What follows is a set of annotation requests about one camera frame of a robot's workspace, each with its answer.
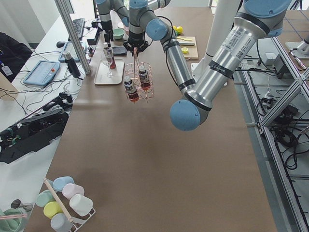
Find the black device housing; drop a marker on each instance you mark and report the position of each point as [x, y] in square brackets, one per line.
[31, 134]

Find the green ceramic bowl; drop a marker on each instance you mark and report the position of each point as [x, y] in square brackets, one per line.
[118, 33]

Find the white cup rack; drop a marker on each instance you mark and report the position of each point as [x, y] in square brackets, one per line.
[77, 220]

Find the grey cup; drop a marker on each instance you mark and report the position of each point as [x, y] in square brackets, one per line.
[60, 223]

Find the yellow plastic knife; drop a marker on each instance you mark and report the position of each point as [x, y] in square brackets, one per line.
[184, 39]

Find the blue cup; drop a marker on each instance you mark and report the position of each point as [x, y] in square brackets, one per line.
[60, 182]

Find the pink bowl of ice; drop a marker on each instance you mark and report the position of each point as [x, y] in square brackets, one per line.
[125, 22]

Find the black thermos bottle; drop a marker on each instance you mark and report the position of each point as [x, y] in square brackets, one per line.
[73, 69]

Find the clear wine glass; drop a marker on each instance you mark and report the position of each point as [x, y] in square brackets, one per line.
[108, 65]

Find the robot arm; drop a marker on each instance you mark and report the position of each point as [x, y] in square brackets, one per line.
[237, 25]
[104, 9]

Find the bamboo cutting board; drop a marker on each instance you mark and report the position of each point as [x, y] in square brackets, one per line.
[193, 53]

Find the aluminium frame post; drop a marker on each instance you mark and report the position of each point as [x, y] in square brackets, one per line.
[64, 12]

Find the upper yellow lemon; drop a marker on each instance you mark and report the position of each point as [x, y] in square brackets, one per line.
[179, 29]

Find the tea bottle white cap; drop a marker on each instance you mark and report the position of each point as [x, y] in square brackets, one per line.
[108, 55]

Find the blue teach pendant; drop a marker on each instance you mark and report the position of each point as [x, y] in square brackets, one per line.
[42, 74]
[68, 47]

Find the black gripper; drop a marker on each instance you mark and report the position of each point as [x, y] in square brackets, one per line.
[135, 38]
[106, 26]

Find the black keyboard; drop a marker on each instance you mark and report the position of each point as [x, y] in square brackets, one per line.
[79, 27]

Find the half lemon slice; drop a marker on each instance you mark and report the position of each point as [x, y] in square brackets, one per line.
[185, 50]

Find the green cup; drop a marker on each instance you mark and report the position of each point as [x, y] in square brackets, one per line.
[44, 198]

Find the yellow cup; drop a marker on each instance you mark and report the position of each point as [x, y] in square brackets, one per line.
[51, 209]

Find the grey folded cloth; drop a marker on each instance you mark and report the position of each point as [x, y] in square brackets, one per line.
[119, 51]

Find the white cup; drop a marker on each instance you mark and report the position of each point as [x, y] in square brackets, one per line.
[81, 204]

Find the pink cup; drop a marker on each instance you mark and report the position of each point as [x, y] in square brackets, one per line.
[70, 189]

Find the copper wire bottle basket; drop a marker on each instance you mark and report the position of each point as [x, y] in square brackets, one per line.
[138, 81]

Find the black computer mouse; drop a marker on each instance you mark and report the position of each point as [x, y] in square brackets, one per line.
[60, 44]

